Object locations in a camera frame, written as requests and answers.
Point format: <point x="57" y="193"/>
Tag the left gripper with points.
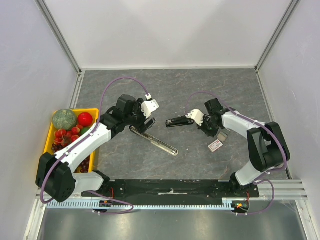
<point x="141" y="127"/>

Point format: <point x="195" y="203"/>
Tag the red white staple box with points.
<point x="221" y="138"/>

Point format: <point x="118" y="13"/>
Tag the silver and black stapler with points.
<point x="156" y="142"/>

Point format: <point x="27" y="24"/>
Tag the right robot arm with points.
<point x="267" y="147"/>

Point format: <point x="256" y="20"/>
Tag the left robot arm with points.
<point x="56" y="174"/>

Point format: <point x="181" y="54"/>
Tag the red apple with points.
<point x="85" y="119"/>

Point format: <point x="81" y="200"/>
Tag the green avocado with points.
<point x="84" y="130"/>

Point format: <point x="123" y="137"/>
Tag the peach fruit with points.
<point x="76" y="132"/>

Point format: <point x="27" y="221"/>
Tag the purple grape bunch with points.
<point x="83" y="167"/>

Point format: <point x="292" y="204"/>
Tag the green striped melon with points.
<point x="64" y="119"/>

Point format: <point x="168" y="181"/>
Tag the red cherry tomato cluster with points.
<point x="62" y="137"/>

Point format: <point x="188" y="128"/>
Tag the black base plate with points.
<point x="125" y="188"/>

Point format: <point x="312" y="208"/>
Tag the grey cable duct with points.
<point x="97" y="204"/>

